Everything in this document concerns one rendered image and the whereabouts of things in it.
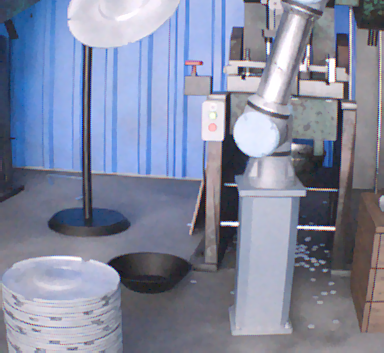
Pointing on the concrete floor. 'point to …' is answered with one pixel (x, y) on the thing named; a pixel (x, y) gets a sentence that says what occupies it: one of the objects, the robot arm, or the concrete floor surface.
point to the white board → (199, 207)
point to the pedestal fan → (100, 222)
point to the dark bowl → (150, 271)
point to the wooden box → (369, 265)
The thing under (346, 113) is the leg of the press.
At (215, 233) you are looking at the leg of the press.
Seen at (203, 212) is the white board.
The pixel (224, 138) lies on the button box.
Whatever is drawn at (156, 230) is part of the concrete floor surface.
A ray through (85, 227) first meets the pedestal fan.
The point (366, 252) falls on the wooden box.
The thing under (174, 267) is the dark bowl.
